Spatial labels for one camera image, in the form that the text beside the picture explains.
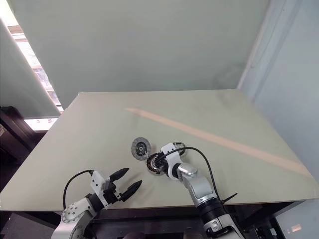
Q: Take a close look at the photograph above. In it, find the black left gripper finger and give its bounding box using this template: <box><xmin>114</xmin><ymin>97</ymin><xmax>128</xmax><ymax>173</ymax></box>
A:
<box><xmin>109</xmin><ymin>168</ymin><xmax>130</xmax><ymax>184</ymax></box>
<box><xmin>121</xmin><ymin>179</ymin><xmax>143</xmax><ymax>203</ymax></box>

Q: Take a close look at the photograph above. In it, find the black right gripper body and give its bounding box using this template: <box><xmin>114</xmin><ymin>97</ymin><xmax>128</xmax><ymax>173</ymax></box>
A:
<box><xmin>154</xmin><ymin>152</ymin><xmax>170</xmax><ymax>175</ymax></box>

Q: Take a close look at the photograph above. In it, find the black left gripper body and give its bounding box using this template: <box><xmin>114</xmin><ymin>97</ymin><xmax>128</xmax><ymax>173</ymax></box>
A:
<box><xmin>102</xmin><ymin>179</ymin><xmax>126</xmax><ymax>206</ymax></box>

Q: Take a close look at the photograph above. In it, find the motor housing with copper windings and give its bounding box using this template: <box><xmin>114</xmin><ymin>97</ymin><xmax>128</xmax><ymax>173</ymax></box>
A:
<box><xmin>145</xmin><ymin>151</ymin><xmax>168</xmax><ymax>176</ymax></box>

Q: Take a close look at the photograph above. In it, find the silver round motor lid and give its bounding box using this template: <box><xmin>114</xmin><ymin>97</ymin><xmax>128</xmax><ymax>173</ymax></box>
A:
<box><xmin>173</xmin><ymin>141</ymin><xmax>186</xmax><ymax>156</ymax></box>

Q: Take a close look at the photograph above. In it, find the grey spoked rotor disc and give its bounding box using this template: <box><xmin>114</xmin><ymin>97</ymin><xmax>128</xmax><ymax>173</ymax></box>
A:
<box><xmin>131</xmin><ymin>136</ymin><xmax>152</xmax><ymax>162</ymax></box>

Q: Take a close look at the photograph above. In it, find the dark wooden cabinet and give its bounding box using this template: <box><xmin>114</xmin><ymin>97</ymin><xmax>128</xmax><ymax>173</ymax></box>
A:
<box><xmin>0</xmin><ymin>106</ymin><xmax>48</xmax><ymax>182</ymax></box>

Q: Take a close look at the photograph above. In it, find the bright window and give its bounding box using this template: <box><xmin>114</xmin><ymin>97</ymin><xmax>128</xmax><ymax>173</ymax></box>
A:
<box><xmin>0</xmin><ymin>0</ymin><xmax>63</xmax><ymax>131</ymax></box>

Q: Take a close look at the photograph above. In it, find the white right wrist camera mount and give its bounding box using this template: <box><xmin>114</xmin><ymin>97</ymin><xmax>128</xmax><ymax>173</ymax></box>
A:
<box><xmin>160</xmin><ymin>142</ymin><xmax>183</xmax><ymax>180</ymax></box>

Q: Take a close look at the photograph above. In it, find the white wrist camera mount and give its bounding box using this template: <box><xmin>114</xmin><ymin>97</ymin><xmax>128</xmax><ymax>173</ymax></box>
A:
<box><xmin>90</xmin><ymin>170</ymin><xmax>112</xmax><ymax>209</ymax></box>
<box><xmin>160</xmin><ymin>142</ymin><xmax>183</xmax><ymax>180</ymax></box>

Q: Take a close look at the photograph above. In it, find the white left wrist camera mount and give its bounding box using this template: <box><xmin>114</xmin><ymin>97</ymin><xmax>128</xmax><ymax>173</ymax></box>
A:
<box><xmin>90</xmin><ymin>170</ymin><xmax>112</xmax><ymax>209</ymax></box>

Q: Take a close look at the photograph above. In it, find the black table frame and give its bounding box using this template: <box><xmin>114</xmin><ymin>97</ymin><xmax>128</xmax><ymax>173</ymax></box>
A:
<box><xmin>0</xmin><ymin>200</ymin><xmax>302</xmax><ymax>239</ymax></box>

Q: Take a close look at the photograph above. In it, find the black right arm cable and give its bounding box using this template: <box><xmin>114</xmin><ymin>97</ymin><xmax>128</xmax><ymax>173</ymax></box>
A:
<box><xmin>159</xmin><ymin>146</ymin><xmax>226</xmax><ymax>207</ymax></box>

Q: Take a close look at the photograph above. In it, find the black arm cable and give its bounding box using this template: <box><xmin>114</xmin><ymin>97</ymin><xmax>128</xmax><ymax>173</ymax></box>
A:
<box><xmin>62</xmin><ymin>169</ymin><xmax>95</xmax><ymax>209</ymax></box>
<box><xmin>159</xmin><ymin>146</ymin><xmax>226</xmax><ymax>207</ymax></box>

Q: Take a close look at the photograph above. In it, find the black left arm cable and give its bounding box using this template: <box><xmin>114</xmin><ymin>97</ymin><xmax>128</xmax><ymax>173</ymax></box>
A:
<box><xmin>62</xmin><ymin>169</ymin><xmax>95</xmax><ymax>209</ymax></box>

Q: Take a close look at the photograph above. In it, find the black cable tie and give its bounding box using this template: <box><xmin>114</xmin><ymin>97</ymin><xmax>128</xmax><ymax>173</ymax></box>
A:
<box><xmin>221</xmin><ymin>192</ymin><xmax>238</xmax><ymax>205</ymax></box>

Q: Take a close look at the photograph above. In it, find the white panel with dark frame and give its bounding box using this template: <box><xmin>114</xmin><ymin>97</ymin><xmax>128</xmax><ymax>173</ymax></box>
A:
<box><xmin>273</xmin><ymin>199</ymin><xmax>319</xmax><ymax>239</ymax></box>

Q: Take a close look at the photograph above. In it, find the white wall conduit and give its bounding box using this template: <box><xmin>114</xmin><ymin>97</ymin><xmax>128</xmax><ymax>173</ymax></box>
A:
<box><xmin>250</xmin><ymin>0</ymin><xmax>287</xmax><ymax>68</ymax></box>

